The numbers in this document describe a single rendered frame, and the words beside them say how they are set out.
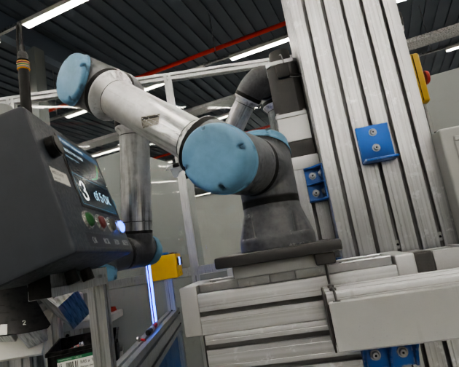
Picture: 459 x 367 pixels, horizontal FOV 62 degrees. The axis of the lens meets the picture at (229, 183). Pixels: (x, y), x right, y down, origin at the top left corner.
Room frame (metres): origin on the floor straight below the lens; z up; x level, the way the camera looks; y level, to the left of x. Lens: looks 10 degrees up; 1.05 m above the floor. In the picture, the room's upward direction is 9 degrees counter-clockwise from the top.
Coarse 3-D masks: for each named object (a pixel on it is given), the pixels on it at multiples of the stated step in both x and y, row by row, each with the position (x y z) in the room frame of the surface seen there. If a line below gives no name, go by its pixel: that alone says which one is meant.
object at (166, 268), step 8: (168, 256) 1.47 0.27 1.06; (176, 256) 1.50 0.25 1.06; (152, 264) 1.47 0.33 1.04; (160, 264) 1.47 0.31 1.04; (168, 264) 1.47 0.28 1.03; (176, 264) 1.47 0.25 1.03; (152, 272) 1.47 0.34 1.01; (160, 272) 1.47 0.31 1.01; (168, 272) 1.47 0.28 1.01; (176, 272) 1.47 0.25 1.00; (152, 280) 1.47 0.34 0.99
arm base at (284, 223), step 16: (256, 208) 0.74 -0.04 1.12; (272, 208) 0.73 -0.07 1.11; (288, 208) 0.73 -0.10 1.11; (256, 224) 0.73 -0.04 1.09; (272, 224) 0.72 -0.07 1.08; (288, 224) 0.72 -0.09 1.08; (304, 224) 0.74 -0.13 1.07; (240, 240) 0.78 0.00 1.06; (256, 240) 0.72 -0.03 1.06; (272, 240) 0.71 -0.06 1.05; (288, 240) 0.71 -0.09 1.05; (304, 240) 0.72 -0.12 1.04
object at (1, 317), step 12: (12, 288) 1.12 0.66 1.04; (24, 288) 1.15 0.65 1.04; (0, 300) 1.07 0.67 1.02; (12, 300) 1.09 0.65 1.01; (24, 300) 1.12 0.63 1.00; (0, 312) 1.05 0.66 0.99; (12, 312) 1.07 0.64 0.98; (24, 312) 1.09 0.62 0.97; (36, 312) 1.11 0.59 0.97; (0, 324) 1.03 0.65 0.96; (12, 324) 1.04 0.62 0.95; (36, 324) 1.08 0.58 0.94; (48, 324) 1.09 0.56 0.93
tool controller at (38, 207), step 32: (0, 128) 0.42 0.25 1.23; (32, 128) 0.43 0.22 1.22; (0, 160) 0.42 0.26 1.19; (32, 160) 0.42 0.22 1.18; (64, 160) 0.50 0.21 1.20; (96, 160) 0.68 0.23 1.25; (0, 192) 0.42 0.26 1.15; (32, 192) 0.42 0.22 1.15; (64, 192) 0.45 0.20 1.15; (96, 192) 0.59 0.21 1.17; (0, 224) 0.42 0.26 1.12; (32, 224) 0.42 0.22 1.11; (64, 224) 0.43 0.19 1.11; (96, 224) 0.53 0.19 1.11; (0, 256) 0.42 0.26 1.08; (32, 256) 0.42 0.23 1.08; (64, 256) 0.43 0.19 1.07; (96, 256) 0.53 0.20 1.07; (0, 288) 0.44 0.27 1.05
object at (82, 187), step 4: (72, 172) 0.51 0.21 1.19; (76, 176) 0.52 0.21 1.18; (80, 176) 0.54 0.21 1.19; (76, 180) 0.51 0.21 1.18; (80, 180) 0.53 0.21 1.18; (84, 180) 0.55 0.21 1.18; (76, 184) 0.51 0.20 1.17; (80, 184) 0.52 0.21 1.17; (84, 184) 0.54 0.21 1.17; (80, 188) 0.52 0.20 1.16; (84, 188) 0.53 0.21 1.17; (80, 192) 0.51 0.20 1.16; (84, 192) 0.53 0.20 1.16; (88, 192) 0.55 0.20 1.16; (84, 196) 0.52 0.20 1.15; (88, 196) 0.54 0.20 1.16; (84, 200) 0.51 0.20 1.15; (88, 200) 0.53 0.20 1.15; (92, 200) 0.55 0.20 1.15; (88, 204) 0.53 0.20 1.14; (92, 204) 0.54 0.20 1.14
